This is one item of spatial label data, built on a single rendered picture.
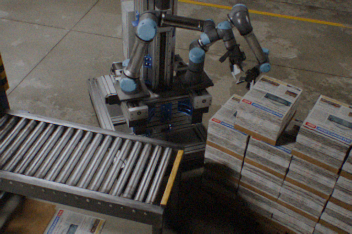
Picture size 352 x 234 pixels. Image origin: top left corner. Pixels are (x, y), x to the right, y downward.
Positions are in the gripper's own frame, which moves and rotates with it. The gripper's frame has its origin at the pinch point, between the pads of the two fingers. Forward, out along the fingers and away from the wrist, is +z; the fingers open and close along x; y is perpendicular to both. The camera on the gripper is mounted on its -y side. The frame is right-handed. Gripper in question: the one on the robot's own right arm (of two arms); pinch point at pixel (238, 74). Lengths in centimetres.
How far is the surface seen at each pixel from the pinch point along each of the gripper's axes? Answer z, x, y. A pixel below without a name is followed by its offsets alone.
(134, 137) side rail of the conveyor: 8, -60, -50
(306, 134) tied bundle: 36, -18, 42
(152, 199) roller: 27, -93, -17
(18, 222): 43, -113, -147
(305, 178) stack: 67, -19, 33
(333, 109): 35, 8, 50
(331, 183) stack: 71, -18, 48
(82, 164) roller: 2, -95, -59
